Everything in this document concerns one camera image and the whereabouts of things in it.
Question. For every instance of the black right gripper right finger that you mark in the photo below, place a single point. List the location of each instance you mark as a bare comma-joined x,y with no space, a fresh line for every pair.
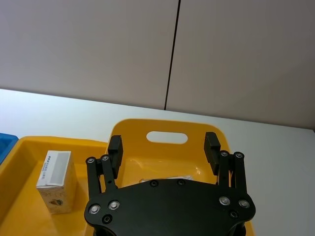
233,172

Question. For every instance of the blue plastic bin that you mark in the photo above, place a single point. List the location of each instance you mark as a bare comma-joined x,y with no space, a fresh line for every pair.
6,145

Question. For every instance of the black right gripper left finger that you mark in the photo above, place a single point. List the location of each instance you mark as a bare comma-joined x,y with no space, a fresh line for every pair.
108,169

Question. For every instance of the clear plastic packet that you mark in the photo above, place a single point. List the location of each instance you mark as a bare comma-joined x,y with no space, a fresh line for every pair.
185,177

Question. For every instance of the white cardboard carton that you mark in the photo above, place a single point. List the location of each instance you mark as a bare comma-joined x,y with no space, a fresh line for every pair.
56,186

